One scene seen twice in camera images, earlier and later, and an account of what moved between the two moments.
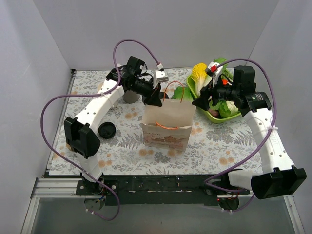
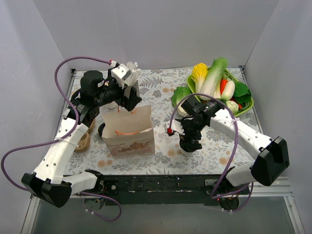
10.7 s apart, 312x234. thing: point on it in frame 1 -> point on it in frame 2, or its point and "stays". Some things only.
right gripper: (208, 92) -> (190, 140)
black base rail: (158, 190) stays
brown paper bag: (168, 126) -> (128, 133)
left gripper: (152, 91) -> (130, 96)
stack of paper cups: (114, 106) stays
